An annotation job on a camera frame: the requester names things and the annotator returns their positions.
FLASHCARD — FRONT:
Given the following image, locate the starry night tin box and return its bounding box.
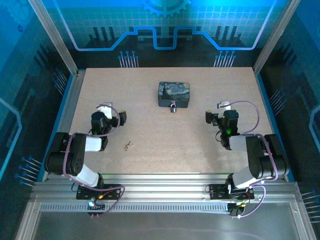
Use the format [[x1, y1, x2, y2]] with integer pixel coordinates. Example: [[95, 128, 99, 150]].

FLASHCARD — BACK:
[[158, 81, 191, 109]]

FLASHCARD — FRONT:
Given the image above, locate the left black connector box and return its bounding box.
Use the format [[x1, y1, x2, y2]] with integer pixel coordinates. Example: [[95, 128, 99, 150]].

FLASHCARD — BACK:
[[86, 199, 106, 217]]

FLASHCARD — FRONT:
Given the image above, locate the black connector box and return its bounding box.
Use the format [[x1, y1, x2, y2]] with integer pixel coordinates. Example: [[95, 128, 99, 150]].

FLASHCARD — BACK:
[[86, 199, 106, 217], [228, 202, 245, 218]]

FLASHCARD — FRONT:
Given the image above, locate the right black connector box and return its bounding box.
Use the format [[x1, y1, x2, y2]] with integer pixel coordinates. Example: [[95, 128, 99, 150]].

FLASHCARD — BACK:
[[228, 202, 245, 218]]

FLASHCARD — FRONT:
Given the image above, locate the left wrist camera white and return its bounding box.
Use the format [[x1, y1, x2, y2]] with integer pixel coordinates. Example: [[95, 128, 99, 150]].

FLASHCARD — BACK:
[[101, 101, 114, 119]]

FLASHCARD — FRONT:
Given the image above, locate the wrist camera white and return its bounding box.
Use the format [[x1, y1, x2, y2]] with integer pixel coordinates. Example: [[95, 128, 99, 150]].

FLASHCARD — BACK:
[[216, 100, 232, 111], [101, 101, 114, 119]]

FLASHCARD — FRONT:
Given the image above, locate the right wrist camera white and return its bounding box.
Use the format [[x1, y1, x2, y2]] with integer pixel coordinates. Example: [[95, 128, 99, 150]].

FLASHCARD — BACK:
[[216, 100, 232, 111]]

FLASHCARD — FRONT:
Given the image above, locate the aluminium side rail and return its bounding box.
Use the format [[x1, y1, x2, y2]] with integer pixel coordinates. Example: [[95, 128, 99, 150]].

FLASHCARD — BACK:
[[41, 69, 87, 182]]

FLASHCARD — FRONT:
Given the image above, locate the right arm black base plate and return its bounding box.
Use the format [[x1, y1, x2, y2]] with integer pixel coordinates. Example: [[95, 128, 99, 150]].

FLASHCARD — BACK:
[[208, 183, 255, 201]]

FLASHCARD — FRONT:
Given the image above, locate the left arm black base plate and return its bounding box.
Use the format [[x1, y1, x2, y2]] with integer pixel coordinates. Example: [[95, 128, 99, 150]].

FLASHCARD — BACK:
[[76, 183, 123, 201]]

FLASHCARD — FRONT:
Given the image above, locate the aluminium front frame rail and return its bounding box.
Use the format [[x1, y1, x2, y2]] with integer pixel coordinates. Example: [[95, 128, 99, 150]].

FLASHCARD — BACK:
[[31, 172, 301, 204]]

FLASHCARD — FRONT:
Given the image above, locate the slotted grey cable duct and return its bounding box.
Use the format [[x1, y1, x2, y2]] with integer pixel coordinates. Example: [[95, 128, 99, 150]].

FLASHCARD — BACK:
[[39, 203, 231, 214]]

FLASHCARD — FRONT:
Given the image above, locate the aluminium frame post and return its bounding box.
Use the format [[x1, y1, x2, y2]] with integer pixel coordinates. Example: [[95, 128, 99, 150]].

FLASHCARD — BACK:
[[252, 0, 302, 75], [28, 0, 80, 76]]

